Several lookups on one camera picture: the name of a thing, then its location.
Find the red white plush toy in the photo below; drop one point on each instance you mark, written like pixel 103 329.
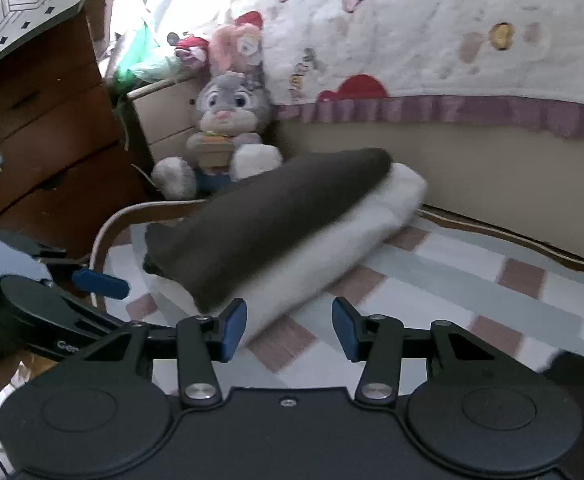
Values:
pixel 192 50

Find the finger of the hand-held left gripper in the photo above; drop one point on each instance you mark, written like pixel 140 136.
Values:
pixel 102 285
pixel 99 322

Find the dark brown knitted sweater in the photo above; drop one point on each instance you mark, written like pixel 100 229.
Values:
pixel 272 210

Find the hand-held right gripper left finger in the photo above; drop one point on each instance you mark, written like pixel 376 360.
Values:
pixel 236 327

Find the white printed quilt purple ruffle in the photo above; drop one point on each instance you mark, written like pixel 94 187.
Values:
pixel 422 20

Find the green plastic bag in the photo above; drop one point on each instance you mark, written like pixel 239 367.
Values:
pixel 139 60

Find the wooden drawer cabinet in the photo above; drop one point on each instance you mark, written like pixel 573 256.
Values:
pixel 57 125

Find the beige nightstand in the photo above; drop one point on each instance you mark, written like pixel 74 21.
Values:
pixel 167 110

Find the geometric patterned cloth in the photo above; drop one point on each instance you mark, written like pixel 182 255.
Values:
pixel 17 0

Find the pink plush toy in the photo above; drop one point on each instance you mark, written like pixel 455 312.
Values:
pixel 237 45

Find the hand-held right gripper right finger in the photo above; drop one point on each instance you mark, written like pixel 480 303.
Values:
pixel 344 330

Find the white garment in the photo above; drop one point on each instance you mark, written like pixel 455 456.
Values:
pixel 322 260

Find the checked bed sheet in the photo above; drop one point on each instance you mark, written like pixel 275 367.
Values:
pixel 447 280

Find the grey plush rabbit toy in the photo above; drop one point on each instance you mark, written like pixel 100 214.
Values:
pixel 227 105

